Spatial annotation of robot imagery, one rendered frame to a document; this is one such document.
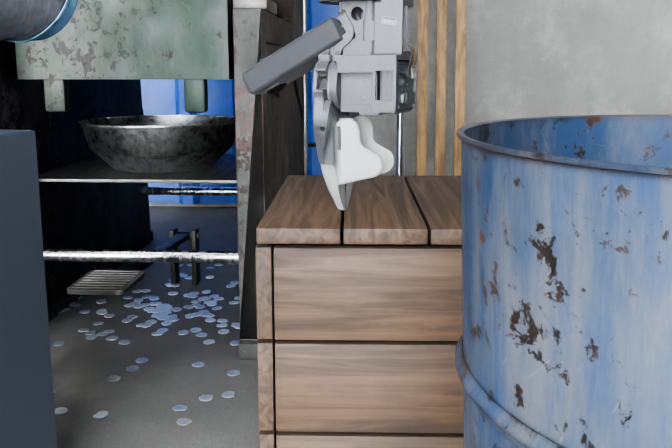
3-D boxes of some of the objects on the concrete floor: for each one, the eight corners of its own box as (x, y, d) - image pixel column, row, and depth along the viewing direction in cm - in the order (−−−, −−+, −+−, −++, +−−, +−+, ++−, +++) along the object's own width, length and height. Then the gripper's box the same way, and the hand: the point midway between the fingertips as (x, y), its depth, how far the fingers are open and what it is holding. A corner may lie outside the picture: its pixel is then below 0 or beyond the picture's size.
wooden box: (587, 523, 85) (606, 229, 79) (260, 519, 86) (254, 228, 80) (513, 379, 125) (522, 175, 119) (288, 377, 126) (286, 175, 120)
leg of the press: (298, 361, 133) (294, -174, 118) (235, 360, 134) (222, -173, 118) (329, 242, 224) (328, -69, 208) (291, 242, 224) (288, -69, 209)
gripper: (393, -19, 64) (390, 222, 67) (421, -9, 72) (417, 205, 76) (302, -15, 67) (304, 215, 70) (339, -6, 75) (338, 200, 79)
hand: (336, 196), depth 74 cm, fingers closed
